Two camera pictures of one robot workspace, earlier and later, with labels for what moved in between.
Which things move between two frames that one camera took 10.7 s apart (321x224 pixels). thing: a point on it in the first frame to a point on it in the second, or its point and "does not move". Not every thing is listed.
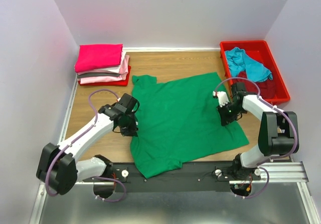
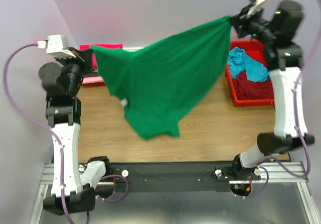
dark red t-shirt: (267, 88) does not move
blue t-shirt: (237, 61) does not move
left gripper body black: (130, 126) to (73, 73)
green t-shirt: (178, 119) to (163, 82)
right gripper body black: (229, 112) to (255, 25)
